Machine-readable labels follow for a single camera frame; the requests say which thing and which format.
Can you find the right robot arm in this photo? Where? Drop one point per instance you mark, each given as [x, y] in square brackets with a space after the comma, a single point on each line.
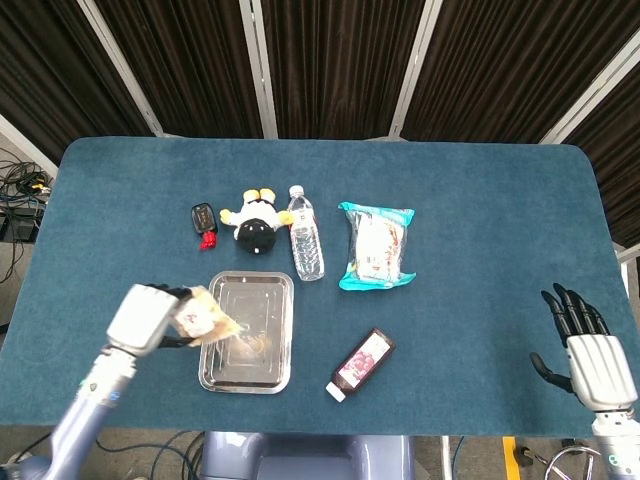
[612, 440]

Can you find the blue table cloth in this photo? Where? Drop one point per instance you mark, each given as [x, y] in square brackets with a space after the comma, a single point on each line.
[320, 225]

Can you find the stainless steel tray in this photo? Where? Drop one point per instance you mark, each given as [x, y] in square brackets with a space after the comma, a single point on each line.
[247, 332]

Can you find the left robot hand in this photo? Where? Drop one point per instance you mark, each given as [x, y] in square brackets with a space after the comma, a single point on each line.
[142, 320]

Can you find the chrome chair base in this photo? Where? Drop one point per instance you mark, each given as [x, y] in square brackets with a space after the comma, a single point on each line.
[575, 465]

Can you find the white partition frame post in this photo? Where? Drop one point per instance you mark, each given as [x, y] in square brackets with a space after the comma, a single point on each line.
[590, 87]
[122, 65]
[415, 67]
[259, 67]

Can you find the clear plastic water bottle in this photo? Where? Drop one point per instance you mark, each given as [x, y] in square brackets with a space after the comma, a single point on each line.
[306, 235]

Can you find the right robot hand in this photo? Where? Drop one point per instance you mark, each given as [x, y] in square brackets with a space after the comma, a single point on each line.
[595, 360]

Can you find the black white plush toy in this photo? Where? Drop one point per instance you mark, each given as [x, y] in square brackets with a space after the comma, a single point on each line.
[255, 222]

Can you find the dark red juice bottle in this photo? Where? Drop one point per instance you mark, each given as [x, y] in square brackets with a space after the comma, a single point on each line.
[362, 362]

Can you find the dark curtain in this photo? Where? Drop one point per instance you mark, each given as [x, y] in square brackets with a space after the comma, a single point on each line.
[335, 60]

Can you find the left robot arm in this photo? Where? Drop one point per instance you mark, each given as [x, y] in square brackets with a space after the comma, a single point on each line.
[85, 405]

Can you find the yellow floor tape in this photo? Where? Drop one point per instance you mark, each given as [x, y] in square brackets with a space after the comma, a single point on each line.
[511, 457]

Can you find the teal snack bag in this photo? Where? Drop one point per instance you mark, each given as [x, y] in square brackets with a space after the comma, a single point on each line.
[377, 245]

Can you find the robot torso base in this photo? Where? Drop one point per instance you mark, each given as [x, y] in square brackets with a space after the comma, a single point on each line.
[305, 456]

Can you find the black car key fob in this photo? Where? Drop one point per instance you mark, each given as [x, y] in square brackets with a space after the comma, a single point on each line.
[203, 218]

